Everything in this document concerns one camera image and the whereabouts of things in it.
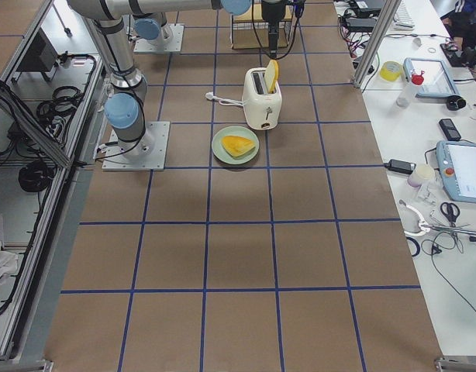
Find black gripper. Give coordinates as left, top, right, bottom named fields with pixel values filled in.
left=260, top=0, right=285, bottom=60

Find white two-slot toaster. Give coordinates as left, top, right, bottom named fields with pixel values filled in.
left=242, top=67, right=282, bottom=130

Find bread slice in toaster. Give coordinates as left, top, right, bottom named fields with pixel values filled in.
left=264, top=60, right=279, bottom=94

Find toasted bread on plate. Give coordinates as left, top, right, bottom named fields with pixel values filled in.
left=221, top=136, right=256, bottom=158

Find light green plate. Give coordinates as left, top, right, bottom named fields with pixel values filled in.
left=212, top=126, right=259, bottom=165

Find yellow tape roll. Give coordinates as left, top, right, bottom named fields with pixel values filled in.
left=379, top=60, right=402, bottom=81

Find red capped squeeze bottle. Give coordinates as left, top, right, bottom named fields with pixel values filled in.
left=396, top=71, right=424, bottom=108

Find upper teach pendant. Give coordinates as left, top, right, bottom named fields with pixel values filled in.
left=403, top=57, right=459, bottom=98

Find teach pendant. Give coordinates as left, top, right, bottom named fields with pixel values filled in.
left=403, top=57, right=459, bottom=98
left=436, top=140, right=476, bottom=204

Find black power adapter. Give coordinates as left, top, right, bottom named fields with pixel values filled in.
left=384, top=159, right=416, bottom=174

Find white paper cup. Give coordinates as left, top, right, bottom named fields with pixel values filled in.
left=407, top=164, right=436, bottom=188

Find lower teach pendant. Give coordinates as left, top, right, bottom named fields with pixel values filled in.
left=436, top=140, right=476, bottom=204

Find black scissors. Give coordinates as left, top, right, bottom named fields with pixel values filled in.
left=440, top=201, right=460, bottom=227

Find wire and wood shelf box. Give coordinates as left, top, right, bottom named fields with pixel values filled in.
left=229, top=0, right=294, bottom=50

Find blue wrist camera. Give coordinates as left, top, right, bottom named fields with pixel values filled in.
left=290, top=0, right=305, bottom=19

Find white toaster power cord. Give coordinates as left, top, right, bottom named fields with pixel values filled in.
left=205, top=92, right=245, bottom=107

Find aluminium frame post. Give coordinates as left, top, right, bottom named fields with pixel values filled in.
left=352, top=0, right=401, bottom=88

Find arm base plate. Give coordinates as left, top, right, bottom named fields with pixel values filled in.
left=102, top=122, right=170, bottom=171
left=134, top=19, right=185, bottom=54

